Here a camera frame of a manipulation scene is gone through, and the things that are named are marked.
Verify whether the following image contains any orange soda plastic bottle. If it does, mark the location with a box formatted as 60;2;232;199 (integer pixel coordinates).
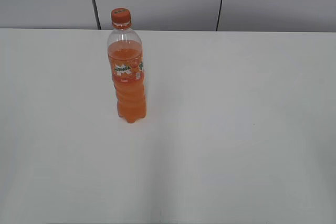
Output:
107;22;146;123

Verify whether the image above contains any orange bottle cap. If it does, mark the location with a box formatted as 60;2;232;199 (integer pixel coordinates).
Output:
111;7;131;24

